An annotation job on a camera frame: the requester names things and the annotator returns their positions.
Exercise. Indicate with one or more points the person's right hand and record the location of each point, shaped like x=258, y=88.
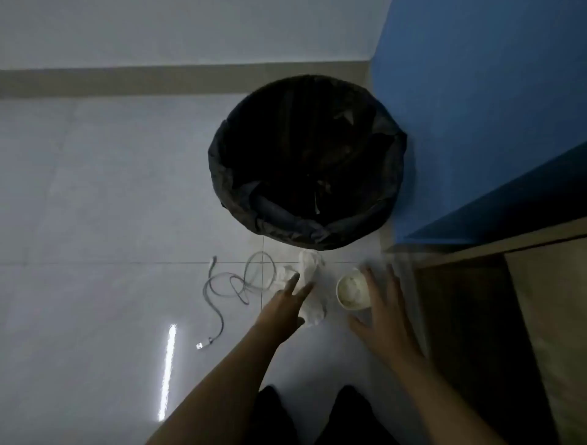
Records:
x=390, y=325

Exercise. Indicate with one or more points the person's left hand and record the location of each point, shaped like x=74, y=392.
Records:
x=282, y=316

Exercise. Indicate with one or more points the small white paper cup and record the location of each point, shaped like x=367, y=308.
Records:
x=351, y=289

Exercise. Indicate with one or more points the white tissue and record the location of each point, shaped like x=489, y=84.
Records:
x=312, y=270

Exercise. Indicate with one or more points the person's left forearm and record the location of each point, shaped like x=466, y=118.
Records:
x=220, y=394

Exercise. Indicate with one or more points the wooden bedside table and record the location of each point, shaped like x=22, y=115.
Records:
x=458, y=344

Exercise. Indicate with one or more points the person's legs black trousers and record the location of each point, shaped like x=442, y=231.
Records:
x=348, y=412

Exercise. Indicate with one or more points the black lined trash bin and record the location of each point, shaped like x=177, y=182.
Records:
x=307, y=160

